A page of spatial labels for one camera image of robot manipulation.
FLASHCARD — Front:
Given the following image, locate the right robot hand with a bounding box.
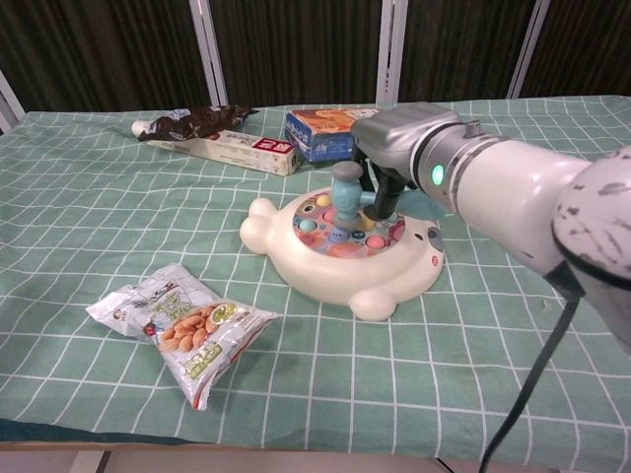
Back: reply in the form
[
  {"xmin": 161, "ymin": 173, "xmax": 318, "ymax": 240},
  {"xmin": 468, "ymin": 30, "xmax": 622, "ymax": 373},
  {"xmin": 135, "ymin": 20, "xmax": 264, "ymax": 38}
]
[{"xmin": 350, "ymin": 101, "xmax": 462, "ymax": 223}]

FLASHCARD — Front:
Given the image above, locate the light blue toy hammer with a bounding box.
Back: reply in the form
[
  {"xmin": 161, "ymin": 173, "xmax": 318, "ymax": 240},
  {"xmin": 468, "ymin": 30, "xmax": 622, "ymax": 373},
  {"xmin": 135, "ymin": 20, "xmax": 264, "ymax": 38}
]
[{"xmin": 330, "ymin": 162, "xmax": 448, "ymax": 233}]

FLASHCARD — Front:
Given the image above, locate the white whack-a-mole toy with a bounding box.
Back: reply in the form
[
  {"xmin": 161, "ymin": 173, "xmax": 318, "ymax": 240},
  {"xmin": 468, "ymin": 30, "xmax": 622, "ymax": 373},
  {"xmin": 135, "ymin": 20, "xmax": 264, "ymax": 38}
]
[{"xmin": 240, "ymin": 185, "xmax": 447, "ymax": 323}]

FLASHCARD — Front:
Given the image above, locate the blue orange cardboard box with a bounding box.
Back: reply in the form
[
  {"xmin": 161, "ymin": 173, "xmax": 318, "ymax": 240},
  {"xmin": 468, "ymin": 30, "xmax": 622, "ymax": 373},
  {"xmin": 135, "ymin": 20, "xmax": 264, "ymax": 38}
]
[{"xmin": 284, "ymin": 107, "xmax": 382, "ymax": 164}]

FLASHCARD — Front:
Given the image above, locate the dark pleated curtain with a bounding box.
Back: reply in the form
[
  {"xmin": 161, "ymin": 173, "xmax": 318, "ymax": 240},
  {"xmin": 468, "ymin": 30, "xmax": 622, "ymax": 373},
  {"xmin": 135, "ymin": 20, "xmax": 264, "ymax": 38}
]
[{"xmin": 0, "ymin": 0, "xmax": 631, "ymax": 114}]

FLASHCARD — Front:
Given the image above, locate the white red toothpaste box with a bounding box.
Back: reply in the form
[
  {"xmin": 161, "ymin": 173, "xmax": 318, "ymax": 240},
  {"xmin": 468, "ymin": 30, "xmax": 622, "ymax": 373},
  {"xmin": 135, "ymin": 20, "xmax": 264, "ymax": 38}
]
[{"xmin": 146, "ymin": 128, "xmax": 302, "ymax": 177}]

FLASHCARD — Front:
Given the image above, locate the dark brown snack bag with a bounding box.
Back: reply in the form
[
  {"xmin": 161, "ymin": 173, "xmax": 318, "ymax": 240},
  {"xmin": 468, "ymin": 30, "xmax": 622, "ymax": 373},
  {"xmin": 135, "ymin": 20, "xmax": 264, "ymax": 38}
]
[{"xmin": 138, "ymin": 104, "xmax": 259, "ymax": 143}]

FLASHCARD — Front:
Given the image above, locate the green checked tablecloth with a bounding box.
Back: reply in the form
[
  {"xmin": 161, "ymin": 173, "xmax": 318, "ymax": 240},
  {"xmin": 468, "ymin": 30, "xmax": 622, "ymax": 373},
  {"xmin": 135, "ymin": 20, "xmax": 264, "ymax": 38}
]
[{"xmin": 0, "ymin": 94, "xmax": 631, "ymax": 467}]

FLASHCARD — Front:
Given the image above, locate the silver nut snack bag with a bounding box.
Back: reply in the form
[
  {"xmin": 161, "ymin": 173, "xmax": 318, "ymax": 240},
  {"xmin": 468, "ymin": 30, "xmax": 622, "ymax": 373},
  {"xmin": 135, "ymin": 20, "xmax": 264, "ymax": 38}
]
[{"xmin": 85, "ymin": 262, "xmax": 282, "ymax": 411}]

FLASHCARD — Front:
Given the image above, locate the white frame post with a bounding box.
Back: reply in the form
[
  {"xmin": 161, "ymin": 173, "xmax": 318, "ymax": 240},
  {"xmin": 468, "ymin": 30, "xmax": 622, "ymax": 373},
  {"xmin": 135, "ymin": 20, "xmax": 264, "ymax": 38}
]
[
  {"xmin": 188, "ymin": 0, "xmax": 229, "ymax": 107},
  {"xmin": 375, "ymin": 0, "xmax": 409, "ymax": 104},
  {"xmin": 0, "ymin": 68, "xmax": 27, "ymax": 135},
  {"xmin": 506, "ymin": 0, "xmax": 551, "ymax": 99}
]

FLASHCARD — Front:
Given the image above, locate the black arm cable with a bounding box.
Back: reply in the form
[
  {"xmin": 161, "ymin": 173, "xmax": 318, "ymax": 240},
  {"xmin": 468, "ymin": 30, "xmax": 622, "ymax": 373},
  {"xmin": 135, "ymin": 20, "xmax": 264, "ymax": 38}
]
[{"xmin": 478, "ymin": 260, "xmax": 589, "ymax": 473}]

